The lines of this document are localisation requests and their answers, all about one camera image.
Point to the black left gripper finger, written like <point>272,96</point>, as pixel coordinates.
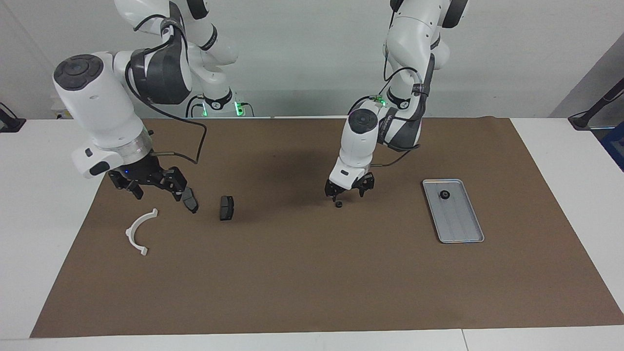
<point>368,183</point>
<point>331,189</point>

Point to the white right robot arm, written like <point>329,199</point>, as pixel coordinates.
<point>92,102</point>

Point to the blue box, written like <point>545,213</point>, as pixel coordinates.
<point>615,146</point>

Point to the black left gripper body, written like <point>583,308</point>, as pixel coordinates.
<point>351,183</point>

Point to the grey metal tray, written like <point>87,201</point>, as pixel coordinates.
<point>458,219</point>

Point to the white wall socket box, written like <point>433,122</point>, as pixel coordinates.
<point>62,116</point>

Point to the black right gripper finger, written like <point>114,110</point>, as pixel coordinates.
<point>126,183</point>
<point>176,183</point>

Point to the dark grey curved brake pad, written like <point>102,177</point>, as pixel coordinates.
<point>191,202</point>

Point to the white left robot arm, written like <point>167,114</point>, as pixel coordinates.
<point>358,146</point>

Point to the brown table mat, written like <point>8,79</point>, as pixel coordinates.
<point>312,273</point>

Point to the white curved plastic bracket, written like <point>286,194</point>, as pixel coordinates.
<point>130,234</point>

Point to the dark grey rectangular brake pad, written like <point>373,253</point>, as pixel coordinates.
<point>226,208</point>

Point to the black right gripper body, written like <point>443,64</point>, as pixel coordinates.
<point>146,173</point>

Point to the black table clamp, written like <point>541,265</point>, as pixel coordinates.
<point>9,124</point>

